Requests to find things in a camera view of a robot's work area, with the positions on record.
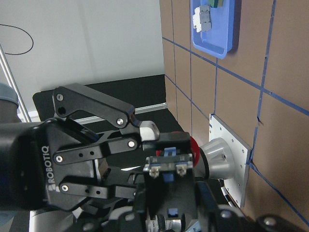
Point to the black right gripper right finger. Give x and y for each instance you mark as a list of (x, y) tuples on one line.
[(211, 216)]

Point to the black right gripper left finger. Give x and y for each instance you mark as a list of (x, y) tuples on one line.
[(143, 208)]

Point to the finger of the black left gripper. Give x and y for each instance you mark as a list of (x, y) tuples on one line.
[(123, 183), (153, 139)]

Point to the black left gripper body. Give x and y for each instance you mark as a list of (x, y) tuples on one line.
[(55, 163)]

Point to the red emergency stop button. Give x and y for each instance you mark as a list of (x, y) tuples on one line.
[(169, 176)]

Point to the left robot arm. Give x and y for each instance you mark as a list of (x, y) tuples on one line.
[(116, 214)]

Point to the black floor mat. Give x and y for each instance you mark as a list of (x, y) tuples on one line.
[(110, 101)]

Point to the blue plastic tray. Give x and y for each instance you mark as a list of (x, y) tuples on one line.
[(218, 41)]

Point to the white circuit breaker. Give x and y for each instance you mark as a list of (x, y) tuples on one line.
[(202, 18)]

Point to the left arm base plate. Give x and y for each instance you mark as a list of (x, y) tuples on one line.
[(228, 156)]

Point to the aluminium frame rail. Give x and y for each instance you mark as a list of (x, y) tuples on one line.
[(11, 82)]

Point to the green electrical switch module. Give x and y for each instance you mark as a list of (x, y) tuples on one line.
[(215, 3)]

